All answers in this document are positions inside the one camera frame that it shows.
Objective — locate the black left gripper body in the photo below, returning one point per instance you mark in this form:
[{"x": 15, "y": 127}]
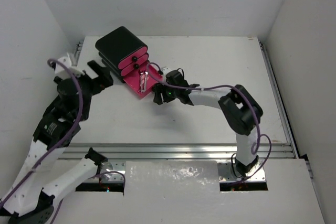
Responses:
[{"x": 92, "y": 82}]

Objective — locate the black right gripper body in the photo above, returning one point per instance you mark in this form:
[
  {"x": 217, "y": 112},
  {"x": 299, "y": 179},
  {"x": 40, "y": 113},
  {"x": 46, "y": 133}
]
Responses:
[{"x": 169, "y": 93}]

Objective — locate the pink drawer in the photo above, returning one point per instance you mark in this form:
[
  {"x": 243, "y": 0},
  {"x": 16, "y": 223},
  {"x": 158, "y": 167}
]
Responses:
[
  {"x": 129, "y": 59},
  {"x": 132, "y": 79},
  {"x": 136, "y": 65}
]

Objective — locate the silver wrench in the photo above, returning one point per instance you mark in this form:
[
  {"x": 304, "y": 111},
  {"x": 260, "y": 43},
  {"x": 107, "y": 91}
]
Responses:
[
  {"x": 146, "y": 78},
  {"x": 141, "y": 81}
]

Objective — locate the pink top drawer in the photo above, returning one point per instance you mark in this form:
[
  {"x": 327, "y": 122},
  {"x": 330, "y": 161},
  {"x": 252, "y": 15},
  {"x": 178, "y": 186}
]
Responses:
[{"x": 129, "y": 59}]

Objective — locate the pink bottom drawer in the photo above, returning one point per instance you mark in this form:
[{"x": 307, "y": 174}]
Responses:
[{"x": 132, "y": 79}]

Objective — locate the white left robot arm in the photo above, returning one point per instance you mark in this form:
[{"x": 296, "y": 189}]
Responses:
[{"x": 31, "y": 199}]

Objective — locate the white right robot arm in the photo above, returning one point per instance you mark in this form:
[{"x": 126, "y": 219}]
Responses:
[{"x": 239, "y": 108}]

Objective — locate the black drawer cabinet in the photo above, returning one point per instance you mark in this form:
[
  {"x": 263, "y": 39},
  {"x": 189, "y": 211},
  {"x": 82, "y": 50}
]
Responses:
[{"x": 115, "y": 46}]

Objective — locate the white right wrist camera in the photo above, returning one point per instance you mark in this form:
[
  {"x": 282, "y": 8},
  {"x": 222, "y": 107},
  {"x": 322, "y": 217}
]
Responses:
[{"x": 165, "y": 71}]

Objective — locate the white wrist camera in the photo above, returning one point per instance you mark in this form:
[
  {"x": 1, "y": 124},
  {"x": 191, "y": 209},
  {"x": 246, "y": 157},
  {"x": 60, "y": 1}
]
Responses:
[
  {"x": 165, "y": 71},
  {"x": 69, "y": 61}
]

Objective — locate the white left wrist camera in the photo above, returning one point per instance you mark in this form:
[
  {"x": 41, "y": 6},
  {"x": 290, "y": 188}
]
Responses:
[{"x": 69, "y": 61}]

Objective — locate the aluminium rail frame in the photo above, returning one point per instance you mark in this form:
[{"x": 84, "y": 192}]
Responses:
[{"x": 125, "y": 128}]

